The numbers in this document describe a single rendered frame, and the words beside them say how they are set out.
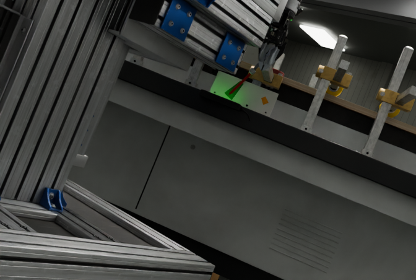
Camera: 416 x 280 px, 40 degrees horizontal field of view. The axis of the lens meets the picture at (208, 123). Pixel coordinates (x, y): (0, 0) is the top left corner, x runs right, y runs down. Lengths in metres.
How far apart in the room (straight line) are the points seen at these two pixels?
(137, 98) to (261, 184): 0.65
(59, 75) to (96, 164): 1.29
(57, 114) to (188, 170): 1.21
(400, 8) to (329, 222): 6.53
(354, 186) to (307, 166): 0.19
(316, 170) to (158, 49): 1.02
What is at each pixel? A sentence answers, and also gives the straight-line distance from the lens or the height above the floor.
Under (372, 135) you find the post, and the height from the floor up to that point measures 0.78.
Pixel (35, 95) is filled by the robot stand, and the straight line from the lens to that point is 1.35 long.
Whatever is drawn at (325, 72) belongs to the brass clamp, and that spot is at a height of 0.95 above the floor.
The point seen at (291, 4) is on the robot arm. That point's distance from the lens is 1.95.
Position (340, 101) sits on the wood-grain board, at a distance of 2.48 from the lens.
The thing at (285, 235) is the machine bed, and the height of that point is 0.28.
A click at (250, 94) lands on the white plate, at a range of 2.28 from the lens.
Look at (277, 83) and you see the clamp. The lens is 2.28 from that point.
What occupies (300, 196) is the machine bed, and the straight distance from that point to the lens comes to 2.48.
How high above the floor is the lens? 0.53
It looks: 1 degrees up
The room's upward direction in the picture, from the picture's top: 22 degrees clockwise
